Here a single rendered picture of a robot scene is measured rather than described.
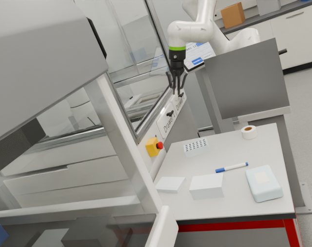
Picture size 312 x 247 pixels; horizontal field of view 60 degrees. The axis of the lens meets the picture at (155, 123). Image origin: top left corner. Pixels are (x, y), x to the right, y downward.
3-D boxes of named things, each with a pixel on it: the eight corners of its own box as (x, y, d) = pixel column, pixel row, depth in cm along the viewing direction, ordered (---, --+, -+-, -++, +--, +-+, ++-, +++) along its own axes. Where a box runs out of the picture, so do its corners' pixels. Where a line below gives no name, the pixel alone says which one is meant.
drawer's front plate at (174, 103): (185, 99, 205) (181, 86, 201) (177, 115, 180) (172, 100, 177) (183, 99, 206) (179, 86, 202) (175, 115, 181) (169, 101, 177)
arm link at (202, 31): (197, 4, 158) (197, -14, 149) (217, 4, 156) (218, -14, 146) (190, 47, 140) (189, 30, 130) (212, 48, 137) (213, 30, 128)
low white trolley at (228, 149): (302, 232, 161) (276, 122, 135) (329, 354, 108) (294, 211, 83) (208, 235, 185) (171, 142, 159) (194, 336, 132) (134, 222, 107)
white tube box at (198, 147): (207, 143, 142) (205, 137, 141) (210, 151, 134) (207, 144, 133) (185, 150, 144) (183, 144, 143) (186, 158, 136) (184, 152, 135)
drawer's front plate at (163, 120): (177, 116, 178) (171, 102, 174) (165, 138, 154) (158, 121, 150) (174, 117, 179) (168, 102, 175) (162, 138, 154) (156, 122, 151)
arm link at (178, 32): (169, 19, 143) (165, 21, 133) (192, 19, 140) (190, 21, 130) (169, 46, 149) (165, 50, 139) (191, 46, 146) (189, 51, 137)
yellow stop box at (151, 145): (162, 148, 139) (157, 136, 136) (158, 155, 133) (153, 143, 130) (154, 149, 141) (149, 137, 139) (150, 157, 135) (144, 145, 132)
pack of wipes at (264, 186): (246, 178, 105) (243, 169, 104) (271, 172, 103) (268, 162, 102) (256, 204, 91) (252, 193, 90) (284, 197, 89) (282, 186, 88)
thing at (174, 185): (186, 180, 120) (185, 177, 119) (178, 193, 113) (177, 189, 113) (163, 179, 127) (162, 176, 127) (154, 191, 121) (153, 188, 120)
